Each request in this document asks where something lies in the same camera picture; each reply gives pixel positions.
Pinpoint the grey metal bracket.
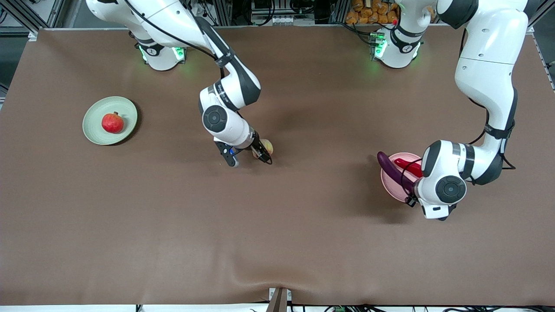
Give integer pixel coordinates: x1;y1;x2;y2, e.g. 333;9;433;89
265;287;292;312

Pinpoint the pink plate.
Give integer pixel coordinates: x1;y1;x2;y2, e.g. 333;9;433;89
381;152;428;203

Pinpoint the purple eggplant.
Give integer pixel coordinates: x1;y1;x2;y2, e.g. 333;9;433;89
377;151;418;195

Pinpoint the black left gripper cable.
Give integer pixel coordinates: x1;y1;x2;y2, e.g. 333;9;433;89
401;97;516;204

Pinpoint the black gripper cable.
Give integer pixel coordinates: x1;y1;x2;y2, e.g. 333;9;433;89
124;0;230;83
401;97;516;204

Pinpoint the brown table cover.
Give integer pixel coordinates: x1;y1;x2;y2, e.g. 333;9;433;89
0;25;555;306

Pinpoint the dark diagonal frame brace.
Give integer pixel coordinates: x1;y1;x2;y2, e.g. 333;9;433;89
0;0;65;42

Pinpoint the red pomegranate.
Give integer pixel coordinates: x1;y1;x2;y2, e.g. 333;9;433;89
101;112;124;134

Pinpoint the light green plate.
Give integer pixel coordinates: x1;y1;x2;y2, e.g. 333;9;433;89
82;96;138;146

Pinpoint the aluminium corner rail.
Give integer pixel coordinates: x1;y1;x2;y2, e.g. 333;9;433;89
527;0;555;91

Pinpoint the bag of orange buns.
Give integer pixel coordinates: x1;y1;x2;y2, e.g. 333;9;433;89
346;0;399;25

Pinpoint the aluminium frame post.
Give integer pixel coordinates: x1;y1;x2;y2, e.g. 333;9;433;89
216;0;232;26
329;0;349;24

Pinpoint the yellow pink peach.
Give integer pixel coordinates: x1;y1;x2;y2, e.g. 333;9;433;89
253;139;274;157

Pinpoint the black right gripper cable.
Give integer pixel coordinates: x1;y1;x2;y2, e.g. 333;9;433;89
124;0;230;83

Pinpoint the red chili pepper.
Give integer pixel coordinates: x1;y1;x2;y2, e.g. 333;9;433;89
394;158;424;178

